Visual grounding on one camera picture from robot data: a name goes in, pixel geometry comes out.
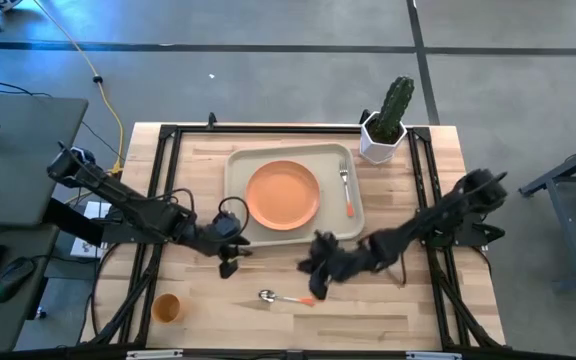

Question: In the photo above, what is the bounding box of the black computer mouse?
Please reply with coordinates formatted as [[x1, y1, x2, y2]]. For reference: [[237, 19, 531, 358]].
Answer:
[[0, 256, 37, 305]]

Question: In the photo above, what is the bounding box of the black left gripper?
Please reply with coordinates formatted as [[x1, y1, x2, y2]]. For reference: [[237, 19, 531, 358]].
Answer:
[[192, 212, 254, 280]]

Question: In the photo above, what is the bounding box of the metal spoon orange handle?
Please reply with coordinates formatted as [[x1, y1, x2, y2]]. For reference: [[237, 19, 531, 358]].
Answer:
[[258, 288, 318, 307]]

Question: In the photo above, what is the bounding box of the beige plastic tray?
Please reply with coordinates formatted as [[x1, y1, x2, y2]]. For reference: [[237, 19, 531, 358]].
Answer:
[[223, 142, 367, 248]]

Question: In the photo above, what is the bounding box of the white metal bracket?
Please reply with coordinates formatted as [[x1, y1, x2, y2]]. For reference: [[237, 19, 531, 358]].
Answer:
[[125, 349, 184, 360], [406, 351, 463, 360]]

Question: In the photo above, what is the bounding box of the black floor cable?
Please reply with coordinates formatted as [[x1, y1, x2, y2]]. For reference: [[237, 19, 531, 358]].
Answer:
[[0, 74, 52, 99]]

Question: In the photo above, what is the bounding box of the metal fork orange handle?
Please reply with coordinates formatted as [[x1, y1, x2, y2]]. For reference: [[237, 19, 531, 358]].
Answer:
[[338, 158, 356, 218]]

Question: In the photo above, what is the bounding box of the white faceted plant pot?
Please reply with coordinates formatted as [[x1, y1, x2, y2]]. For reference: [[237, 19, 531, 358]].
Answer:
[[358, 110, 409, 166]]

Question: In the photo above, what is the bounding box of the white power strip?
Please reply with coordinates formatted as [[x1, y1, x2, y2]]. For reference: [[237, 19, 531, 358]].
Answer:
[[70, 199, 115, 259]]

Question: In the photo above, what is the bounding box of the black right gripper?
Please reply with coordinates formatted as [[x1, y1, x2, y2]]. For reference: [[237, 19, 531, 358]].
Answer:
[[296, 229, 365, 302]]

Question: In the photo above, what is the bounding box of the black aluminium table frame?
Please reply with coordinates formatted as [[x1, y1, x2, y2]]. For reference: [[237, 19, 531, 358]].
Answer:
[[81, 122, 507, 351]]

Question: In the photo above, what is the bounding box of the orange cup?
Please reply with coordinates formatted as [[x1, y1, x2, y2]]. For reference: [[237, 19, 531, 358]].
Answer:
[[150, 293, 188, 325]]

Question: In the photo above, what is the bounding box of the orange plate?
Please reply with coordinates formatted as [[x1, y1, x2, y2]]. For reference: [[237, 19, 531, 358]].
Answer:
[[244, 159, 322, 232]]

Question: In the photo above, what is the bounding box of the yellow cable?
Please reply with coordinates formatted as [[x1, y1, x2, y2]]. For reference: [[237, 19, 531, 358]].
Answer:
[[32, 0, 126, 175]]

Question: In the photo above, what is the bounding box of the green cactus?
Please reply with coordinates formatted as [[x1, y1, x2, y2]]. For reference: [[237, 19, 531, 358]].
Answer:
[[367, 75, 416, 145]]

